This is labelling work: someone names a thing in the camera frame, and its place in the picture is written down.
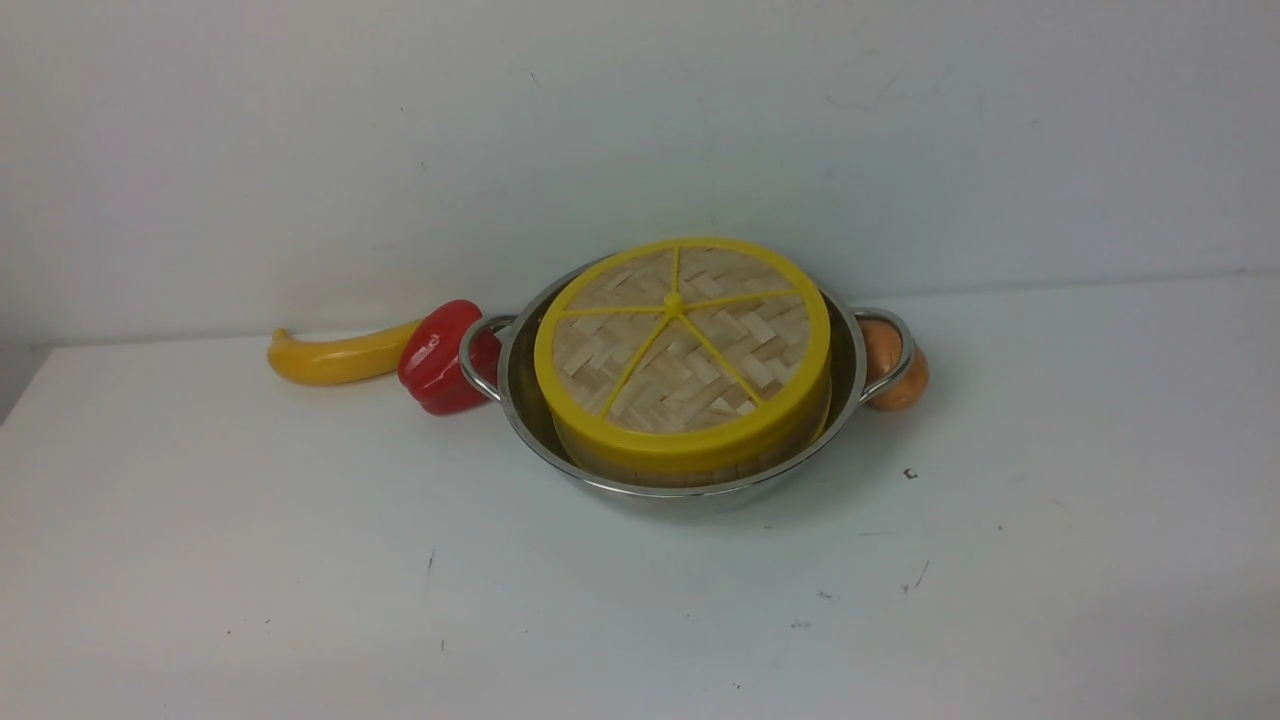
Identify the yellow-rimmed woven bamboo lid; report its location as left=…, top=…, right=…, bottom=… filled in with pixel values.
left=532, top=238, right=833, bottom=433

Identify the brown toy potato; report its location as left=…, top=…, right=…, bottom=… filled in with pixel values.
left=858, top=313, right=931, bottom=413

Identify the yellow-rimmed bamboo steamer basket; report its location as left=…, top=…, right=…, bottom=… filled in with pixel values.
left=553, top=386, right=831, bottom=489

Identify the stainless steel pot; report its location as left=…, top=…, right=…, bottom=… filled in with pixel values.
left=460, top=254, right=915, bottom=518

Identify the yellow toy banana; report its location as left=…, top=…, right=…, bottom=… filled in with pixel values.
left=266, top=320, right=420, bottom=387

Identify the red toy bell pepper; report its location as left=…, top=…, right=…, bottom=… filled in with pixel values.
left=397, top=299, right=489, bottom=416

